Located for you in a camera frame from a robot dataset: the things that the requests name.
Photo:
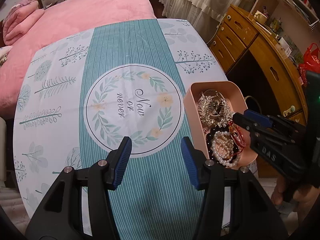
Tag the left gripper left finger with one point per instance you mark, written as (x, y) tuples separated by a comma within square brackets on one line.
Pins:
[(117, 163)]

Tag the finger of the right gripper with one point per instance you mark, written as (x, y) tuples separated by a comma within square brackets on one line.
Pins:
[(260, 119), (244, 122)]

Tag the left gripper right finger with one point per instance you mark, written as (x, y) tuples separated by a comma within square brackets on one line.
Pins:
[(194, 161)]

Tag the silver rhinestone jewelry pile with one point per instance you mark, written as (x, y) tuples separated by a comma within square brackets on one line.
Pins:
[(213, 109)]

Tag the pink plastic tray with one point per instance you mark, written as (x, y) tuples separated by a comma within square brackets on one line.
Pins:
[(197, 99)]

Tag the red plastic bag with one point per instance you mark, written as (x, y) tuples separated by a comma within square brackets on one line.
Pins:
[(310, 62)]

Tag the teal white floral tablecloth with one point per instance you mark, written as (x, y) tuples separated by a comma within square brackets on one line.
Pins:
[(82, 95)]

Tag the wooden desk with drawers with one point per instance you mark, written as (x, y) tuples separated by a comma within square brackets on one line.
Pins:
[(254, 60)]

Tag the cream lace furniture cover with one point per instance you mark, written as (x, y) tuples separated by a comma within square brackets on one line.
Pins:
[(202, 0)]

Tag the pink bed blanket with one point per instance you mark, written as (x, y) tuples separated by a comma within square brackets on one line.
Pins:
[(60, 21)]

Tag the folded pink quilt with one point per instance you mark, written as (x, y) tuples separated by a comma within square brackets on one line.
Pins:
[(20, 19)]

